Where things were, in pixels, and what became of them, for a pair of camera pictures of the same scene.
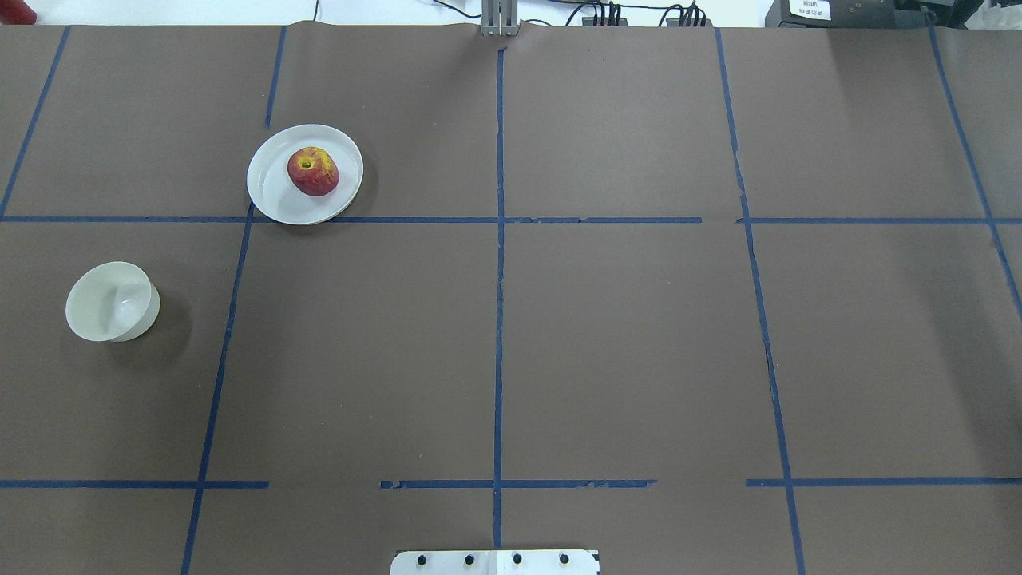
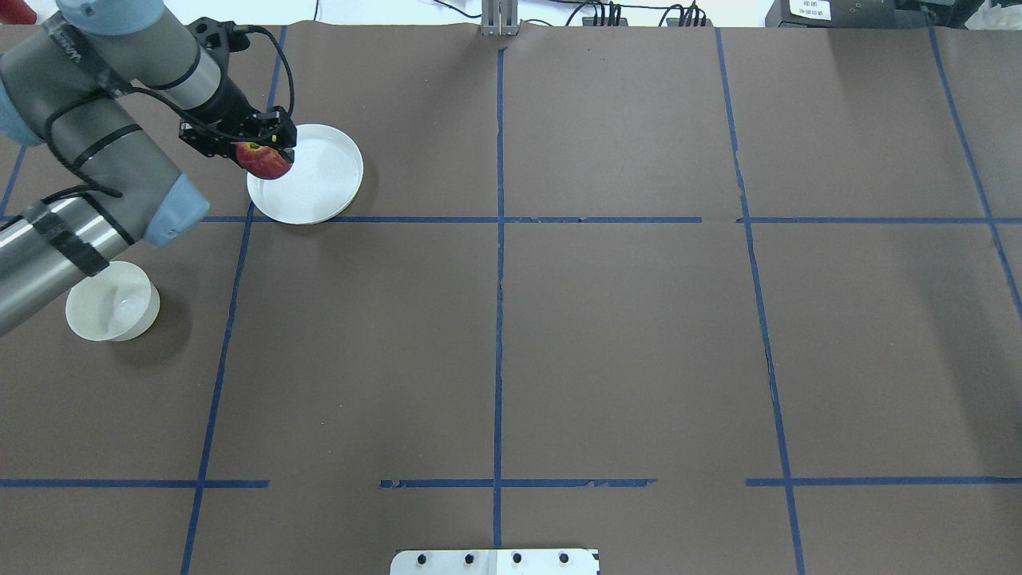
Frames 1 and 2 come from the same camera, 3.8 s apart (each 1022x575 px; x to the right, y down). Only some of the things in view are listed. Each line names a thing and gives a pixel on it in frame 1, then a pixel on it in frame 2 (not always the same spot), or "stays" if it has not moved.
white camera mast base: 496,562 stays
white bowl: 112,301 stays
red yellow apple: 313,172 -> 261,162
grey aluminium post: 500,17 stays
